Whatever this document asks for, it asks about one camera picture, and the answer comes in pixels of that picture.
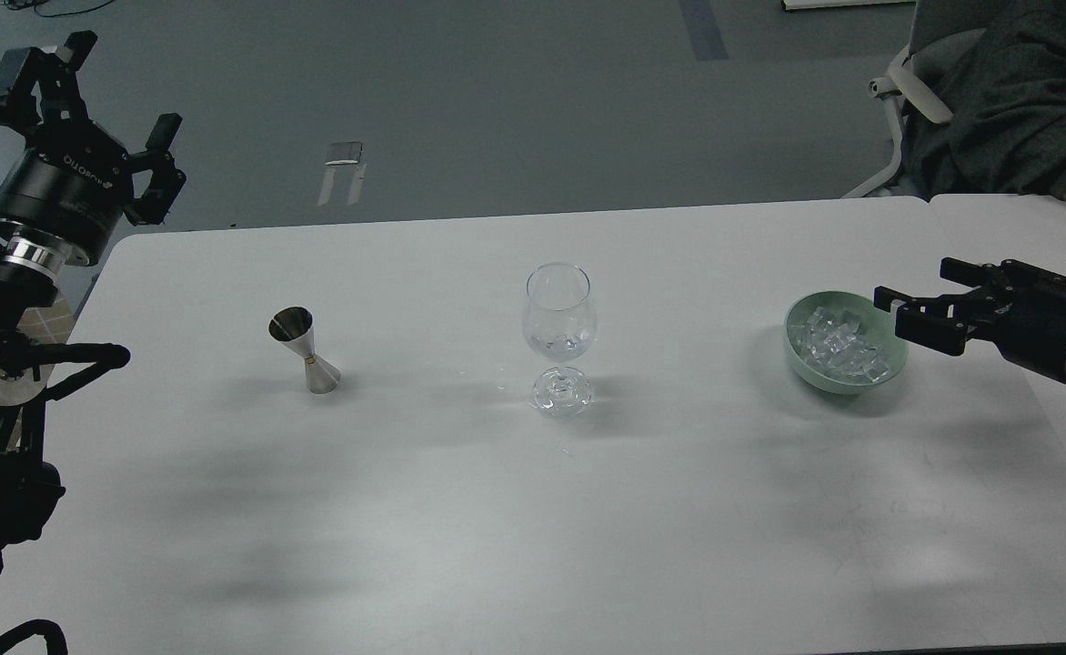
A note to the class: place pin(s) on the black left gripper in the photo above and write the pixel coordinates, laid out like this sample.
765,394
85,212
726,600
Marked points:
69,182

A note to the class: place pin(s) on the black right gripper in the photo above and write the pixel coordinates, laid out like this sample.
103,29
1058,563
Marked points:
1030,333

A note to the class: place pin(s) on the clear ice cubes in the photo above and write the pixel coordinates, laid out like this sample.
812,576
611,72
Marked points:
838,345

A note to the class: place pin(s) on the steel cocktail jigger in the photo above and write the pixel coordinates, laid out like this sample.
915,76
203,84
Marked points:
293,327

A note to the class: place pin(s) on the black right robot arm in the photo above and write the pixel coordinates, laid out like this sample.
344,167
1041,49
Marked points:
1017,307

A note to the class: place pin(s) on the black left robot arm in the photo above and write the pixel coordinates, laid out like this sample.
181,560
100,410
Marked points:
34,373

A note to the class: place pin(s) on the clear wine glass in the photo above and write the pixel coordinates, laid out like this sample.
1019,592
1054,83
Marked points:
560,324

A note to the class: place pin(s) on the green bowl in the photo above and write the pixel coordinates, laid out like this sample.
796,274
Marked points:
880,328

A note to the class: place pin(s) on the person in grey hoodie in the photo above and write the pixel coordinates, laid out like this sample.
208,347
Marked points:
1007,95

